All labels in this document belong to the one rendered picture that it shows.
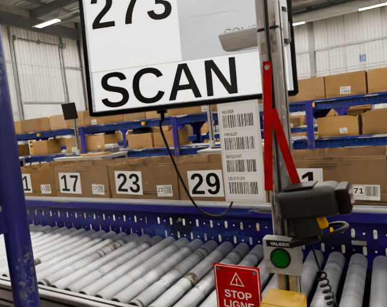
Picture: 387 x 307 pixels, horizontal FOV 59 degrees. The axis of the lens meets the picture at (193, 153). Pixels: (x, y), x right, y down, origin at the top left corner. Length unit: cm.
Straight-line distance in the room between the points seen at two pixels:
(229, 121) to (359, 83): 513
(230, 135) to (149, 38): 30
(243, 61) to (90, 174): 119
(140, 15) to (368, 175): 85
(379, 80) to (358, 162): 455
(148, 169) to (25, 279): 116
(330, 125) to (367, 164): 435
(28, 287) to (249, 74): 58
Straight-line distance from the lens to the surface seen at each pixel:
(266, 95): 66
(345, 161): 125
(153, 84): 81
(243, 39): 79
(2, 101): 43
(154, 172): 154
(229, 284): 77
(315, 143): 556
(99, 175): 176
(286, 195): 61
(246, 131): 67
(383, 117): 551
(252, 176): 68
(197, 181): 143
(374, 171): 125
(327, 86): 582
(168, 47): 82
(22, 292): 46
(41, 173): 210
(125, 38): 85
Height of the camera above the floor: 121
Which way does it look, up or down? 5 degrees down
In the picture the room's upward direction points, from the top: 6 degrees counter-clockwise
